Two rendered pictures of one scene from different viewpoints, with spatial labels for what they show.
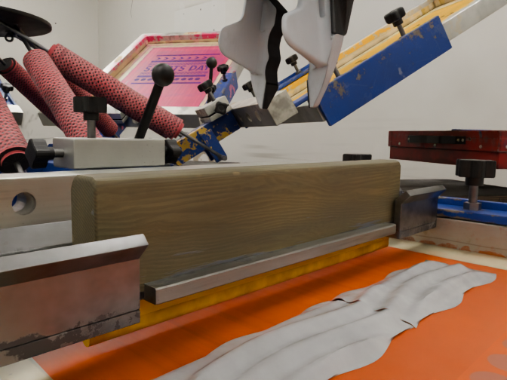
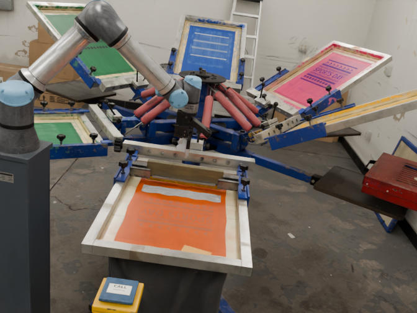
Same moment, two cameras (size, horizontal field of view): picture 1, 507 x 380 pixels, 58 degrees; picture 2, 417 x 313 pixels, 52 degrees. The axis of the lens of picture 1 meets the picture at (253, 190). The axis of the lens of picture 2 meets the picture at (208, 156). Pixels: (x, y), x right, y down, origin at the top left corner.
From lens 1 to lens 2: 1.78 m
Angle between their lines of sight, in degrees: 46
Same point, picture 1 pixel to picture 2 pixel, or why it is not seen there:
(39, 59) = (207, 100)
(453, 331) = (183, 199)
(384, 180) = (215, 174)
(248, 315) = (168, 185)
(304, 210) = (186, 174)
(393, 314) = (180, 194)
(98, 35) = not seen: outside the picture
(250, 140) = not seen: outside the picture
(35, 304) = (138, 172)
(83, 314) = (143, 174)
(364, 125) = not seen: outside the picture
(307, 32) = (182, 148)
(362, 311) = (179, 192)
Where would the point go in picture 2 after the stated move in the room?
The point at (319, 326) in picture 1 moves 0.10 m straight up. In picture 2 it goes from (169, 190) to (172, 170)
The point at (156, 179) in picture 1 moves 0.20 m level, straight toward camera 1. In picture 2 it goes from (156, 163) to (123, 174)
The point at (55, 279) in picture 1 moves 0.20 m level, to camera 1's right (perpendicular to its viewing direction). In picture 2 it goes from (139, 170) to (165, 188)
